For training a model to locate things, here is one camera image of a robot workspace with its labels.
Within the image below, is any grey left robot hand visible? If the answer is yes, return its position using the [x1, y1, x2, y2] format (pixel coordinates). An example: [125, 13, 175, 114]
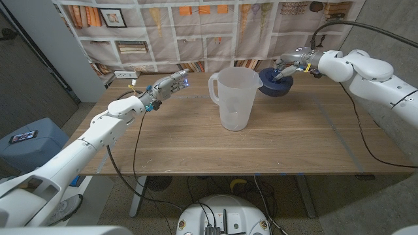
[143, 68, 190, 112]

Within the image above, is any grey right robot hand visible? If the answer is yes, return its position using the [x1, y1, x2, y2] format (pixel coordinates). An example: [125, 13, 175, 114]
[272, 47, 324, 82]

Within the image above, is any dark blue pitcher lid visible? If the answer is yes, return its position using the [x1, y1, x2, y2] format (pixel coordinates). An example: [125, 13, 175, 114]
[259, 67, 294, 97]

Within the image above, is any translucent plastic pitcher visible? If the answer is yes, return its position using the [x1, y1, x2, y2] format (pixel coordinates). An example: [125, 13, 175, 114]
[208, 67, 264, 132]

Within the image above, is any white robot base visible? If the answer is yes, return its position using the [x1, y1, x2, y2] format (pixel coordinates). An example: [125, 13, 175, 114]
[175, 195, 271, 235]

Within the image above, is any white power strip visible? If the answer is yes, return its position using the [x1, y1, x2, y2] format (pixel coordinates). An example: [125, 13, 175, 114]
[114, 70, 142, 80]

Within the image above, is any black round fan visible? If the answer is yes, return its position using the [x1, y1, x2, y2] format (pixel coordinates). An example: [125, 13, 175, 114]
[146, 175, 173, 193]

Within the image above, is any white pillar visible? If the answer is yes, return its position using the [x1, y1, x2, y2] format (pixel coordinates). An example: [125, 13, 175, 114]
[3, 0, 107, 104]

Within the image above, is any white table leg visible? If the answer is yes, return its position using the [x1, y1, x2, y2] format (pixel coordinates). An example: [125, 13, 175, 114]
[129, 176, 148, 219]

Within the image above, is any yellow curved object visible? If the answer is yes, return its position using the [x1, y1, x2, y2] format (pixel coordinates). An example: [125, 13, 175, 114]
[229, 178, 248, 193]

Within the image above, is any white box with blue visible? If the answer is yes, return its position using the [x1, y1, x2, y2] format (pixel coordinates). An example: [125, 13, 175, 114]
[65, 174, 115, 227]

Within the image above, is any grey table leg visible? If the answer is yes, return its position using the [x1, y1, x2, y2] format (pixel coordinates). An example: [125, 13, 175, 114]
[295, 174, 317, 219]

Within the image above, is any black smartphone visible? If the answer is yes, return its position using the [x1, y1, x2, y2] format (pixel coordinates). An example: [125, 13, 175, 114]
[8, 130, 39, 145]

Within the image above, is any grey white sneaker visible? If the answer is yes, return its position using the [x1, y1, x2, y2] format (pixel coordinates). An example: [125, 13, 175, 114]
[45, 194, 84, 227]

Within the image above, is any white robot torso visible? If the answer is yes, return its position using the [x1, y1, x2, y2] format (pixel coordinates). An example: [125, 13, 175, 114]
[0, 225, 133, 235]

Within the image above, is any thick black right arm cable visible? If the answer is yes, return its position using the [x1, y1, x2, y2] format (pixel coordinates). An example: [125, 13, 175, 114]
[310, 20, 418, 50]

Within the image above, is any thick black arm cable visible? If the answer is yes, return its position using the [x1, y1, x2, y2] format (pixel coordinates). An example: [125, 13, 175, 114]
[106, 89, 184, 212]
[310, 20, 418, 50]

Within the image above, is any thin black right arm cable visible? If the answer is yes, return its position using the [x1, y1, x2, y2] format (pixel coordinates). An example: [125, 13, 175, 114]
[338, 82, 418, 169]

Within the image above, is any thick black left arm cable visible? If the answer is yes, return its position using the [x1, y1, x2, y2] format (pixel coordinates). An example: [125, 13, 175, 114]
[106, 89, 184, 212]

